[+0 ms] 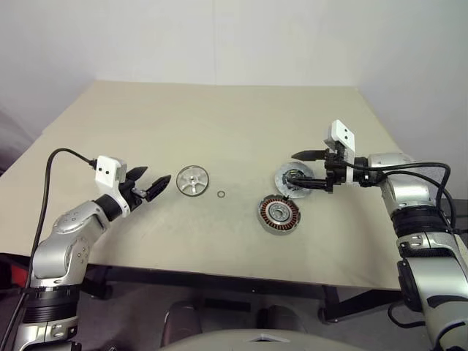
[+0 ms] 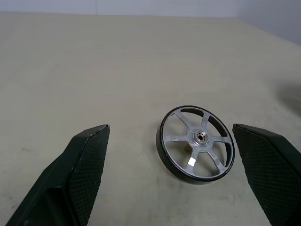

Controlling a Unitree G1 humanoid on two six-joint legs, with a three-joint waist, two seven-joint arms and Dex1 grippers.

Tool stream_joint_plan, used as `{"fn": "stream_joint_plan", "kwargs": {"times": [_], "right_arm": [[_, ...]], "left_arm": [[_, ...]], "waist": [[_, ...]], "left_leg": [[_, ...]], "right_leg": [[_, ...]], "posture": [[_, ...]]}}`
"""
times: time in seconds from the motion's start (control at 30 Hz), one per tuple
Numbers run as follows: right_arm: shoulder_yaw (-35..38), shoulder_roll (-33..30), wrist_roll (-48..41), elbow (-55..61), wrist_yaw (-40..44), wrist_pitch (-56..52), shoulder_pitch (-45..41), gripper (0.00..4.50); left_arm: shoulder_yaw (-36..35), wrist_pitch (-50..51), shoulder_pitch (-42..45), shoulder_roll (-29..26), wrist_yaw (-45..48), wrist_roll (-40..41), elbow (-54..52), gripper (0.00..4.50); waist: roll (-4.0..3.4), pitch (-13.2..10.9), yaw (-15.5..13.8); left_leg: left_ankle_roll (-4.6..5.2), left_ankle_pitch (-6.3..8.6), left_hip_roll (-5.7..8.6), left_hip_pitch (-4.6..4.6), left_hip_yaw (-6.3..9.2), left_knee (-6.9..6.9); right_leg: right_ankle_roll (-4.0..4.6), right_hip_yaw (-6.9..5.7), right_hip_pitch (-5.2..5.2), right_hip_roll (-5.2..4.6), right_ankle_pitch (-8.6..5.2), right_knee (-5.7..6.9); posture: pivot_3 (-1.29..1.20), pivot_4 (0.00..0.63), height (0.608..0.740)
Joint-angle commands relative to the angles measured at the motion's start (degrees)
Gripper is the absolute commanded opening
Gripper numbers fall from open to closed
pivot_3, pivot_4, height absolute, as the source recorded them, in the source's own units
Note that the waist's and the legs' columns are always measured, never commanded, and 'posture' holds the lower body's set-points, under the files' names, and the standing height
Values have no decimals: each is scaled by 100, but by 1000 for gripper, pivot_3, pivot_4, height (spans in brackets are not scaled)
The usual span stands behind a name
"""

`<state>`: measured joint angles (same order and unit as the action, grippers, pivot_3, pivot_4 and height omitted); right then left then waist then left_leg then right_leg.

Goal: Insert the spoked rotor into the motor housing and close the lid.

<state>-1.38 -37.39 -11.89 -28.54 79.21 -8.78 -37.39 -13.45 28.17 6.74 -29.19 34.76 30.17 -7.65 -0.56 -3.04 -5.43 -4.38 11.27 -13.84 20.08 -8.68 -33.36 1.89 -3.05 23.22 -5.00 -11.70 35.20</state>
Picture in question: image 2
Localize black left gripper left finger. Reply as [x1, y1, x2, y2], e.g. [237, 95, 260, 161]
[4, 124, 111, 226]

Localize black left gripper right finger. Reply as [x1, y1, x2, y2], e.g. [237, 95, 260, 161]
[232, 123, 301, 226]

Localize black rotor wheel silver spokes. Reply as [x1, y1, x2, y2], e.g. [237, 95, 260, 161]
[155, 104, 235, 186]

